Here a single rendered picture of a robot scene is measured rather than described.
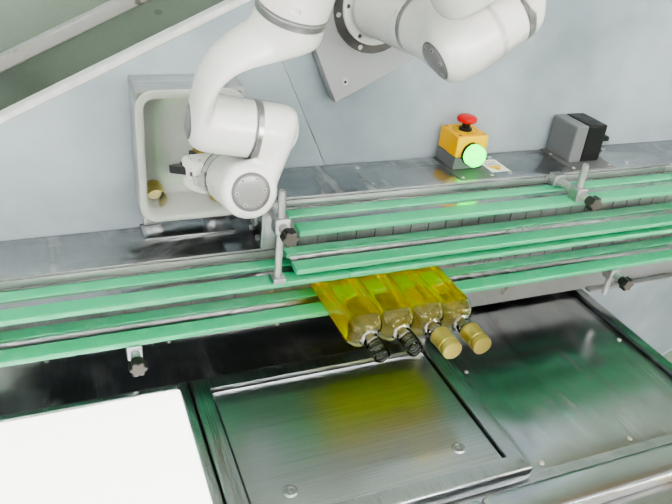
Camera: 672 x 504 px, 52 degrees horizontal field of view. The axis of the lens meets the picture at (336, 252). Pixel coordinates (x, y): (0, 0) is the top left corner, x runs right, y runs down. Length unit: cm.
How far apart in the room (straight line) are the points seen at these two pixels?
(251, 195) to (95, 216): 46
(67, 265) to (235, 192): 41
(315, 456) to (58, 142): 65
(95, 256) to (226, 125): 44
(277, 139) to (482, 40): 31
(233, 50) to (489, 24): 36
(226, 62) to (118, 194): 51
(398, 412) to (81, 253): 59
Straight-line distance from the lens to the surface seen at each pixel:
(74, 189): 124
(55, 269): 118
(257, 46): 79
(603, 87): 162
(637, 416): 139
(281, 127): 87
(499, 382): 135
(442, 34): 96
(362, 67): 125
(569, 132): 152
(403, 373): 126
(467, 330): 116
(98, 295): 114
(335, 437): 112
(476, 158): 135
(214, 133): 85
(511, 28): 99
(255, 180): 87
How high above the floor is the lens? 187
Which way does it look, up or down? 52 degrees down
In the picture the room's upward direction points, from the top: 143 degrees clockwise
